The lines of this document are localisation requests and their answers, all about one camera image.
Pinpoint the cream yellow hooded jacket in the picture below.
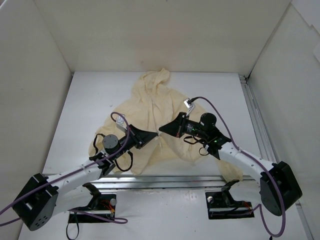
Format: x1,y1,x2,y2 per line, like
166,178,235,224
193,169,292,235
88,68,243,182

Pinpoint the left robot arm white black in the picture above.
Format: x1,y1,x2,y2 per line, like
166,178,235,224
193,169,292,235
12,125,158,231

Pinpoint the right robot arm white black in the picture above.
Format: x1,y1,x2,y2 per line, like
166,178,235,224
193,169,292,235
159,112,303,217

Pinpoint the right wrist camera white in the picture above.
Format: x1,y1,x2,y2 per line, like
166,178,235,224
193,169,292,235
183,98,196,117

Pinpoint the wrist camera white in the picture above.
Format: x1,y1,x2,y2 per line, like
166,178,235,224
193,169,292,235
115,114,128,133
183,98,196,117

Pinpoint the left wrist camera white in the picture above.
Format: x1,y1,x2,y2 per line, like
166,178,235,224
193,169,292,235
115,114,128,133

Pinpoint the aluminium front rail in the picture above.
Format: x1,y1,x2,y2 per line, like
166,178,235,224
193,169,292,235
82,174,263,193

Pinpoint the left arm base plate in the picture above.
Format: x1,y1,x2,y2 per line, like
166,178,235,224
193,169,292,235
67,183,117,224

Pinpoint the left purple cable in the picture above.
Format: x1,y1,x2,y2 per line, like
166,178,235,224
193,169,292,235
0,112,132,223

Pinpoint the purple cable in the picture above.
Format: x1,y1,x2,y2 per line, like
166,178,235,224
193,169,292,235
0,112,132,223
191,96,287,237

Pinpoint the aluminium side rail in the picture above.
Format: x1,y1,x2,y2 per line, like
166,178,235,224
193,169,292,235
238,74,315,240

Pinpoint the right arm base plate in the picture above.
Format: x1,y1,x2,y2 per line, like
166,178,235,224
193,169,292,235
205,180,255,220

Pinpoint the black loop cable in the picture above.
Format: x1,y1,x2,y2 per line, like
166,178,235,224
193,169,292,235
66,221,80,239

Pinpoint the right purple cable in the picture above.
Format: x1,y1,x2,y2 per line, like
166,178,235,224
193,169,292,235
191,96,287,237

